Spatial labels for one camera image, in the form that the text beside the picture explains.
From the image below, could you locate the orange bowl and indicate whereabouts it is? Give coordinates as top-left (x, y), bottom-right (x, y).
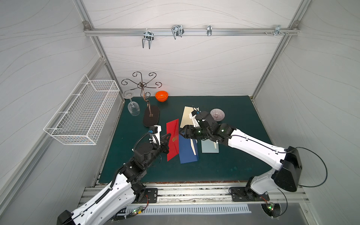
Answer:
top-left (155, 91), bottom-right (169, 102)

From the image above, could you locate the light teal envelope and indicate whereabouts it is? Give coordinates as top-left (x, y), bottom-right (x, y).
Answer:
top-left (201, 139), bottom-right (219, 153)

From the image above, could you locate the cream yellow envelope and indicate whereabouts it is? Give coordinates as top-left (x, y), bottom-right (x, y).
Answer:
top-left (180, 106), bottom-right (199, 128)

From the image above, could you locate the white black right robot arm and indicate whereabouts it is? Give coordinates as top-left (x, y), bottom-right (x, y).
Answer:
top-left (179, 111), bottom-right (302, 197)

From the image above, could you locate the aluminium overhead rail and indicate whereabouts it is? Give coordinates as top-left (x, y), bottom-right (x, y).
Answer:
top-left (84, 27), bottom-right (301, 37)

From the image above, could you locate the white vented strip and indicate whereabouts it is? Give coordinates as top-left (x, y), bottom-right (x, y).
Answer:
top-left (140, 204), bottom-right (251, 215)

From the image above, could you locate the copper wine glass stand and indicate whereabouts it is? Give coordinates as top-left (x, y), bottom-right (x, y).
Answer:
top-left (121, 71), bottom-right (162, 128)

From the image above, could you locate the pink striped glass bowl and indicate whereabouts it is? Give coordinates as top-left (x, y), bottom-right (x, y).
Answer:
top-left (210, 108), bottom-right (225, 122)

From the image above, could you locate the metal double hook middle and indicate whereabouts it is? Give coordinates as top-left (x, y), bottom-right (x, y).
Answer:
top-left (171, 25), bottom-right (184, 39)

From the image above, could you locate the metal double hook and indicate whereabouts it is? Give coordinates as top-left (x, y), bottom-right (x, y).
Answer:
top-left (171, 25), bottom-right (184, 39)
top-left (142, 31), bottom-right (154, 49)

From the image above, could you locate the red envelope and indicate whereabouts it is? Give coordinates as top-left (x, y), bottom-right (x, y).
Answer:
top-left (166, 119), bottom-right (179, 161)

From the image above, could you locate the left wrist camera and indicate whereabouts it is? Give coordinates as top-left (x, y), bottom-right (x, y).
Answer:
top-left (149, 125), bottom-right (161, 146)

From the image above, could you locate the small metal hook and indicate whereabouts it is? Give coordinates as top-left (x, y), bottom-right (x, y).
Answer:
top-left (207, 25), bottom-right (212, 37)

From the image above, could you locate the blue envelope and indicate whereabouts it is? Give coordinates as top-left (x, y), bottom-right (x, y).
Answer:
top-left (179, 135), bottom-right (199, 164)

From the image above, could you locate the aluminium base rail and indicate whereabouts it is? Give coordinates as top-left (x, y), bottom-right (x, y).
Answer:
top-left (78, 181), bottom-right (310, 206)

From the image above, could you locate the small green circuit board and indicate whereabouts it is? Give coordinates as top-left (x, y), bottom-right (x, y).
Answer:
top-left (132, 206), bottom-right (146, 215)

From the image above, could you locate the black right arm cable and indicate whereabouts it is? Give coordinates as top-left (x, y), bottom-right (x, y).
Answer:
top-left (289, 147), bottom-right (329, 188)

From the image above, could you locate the white wire basket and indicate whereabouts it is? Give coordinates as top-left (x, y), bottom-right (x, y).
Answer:
top-left (43, 75), bottom-right (120, 145)

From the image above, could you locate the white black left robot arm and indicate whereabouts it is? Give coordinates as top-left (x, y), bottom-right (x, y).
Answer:
top-left (57, 132), bottom-right (171, 225)

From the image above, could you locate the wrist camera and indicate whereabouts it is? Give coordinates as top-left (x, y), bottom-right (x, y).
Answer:
top-left (149, 125), bottom-right (161, 146)
top-left (189, 110), bottom-right (199, 127)

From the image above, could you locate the clear wine glass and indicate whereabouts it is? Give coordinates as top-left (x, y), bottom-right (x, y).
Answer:
top-left (122, 91), bottom-right (140, 116)

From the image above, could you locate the metal double hook left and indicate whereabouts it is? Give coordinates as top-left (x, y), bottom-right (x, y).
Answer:
top-left (142, 31), bottom-right (154, 49)

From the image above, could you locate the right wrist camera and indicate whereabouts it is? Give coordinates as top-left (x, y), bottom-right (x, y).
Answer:
top-left (189, 110), bottom-right (199, 127)

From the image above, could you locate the metal bracket hook right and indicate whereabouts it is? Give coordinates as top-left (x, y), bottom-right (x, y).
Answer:
top-left (264, 25), bottom-right (290, 37)

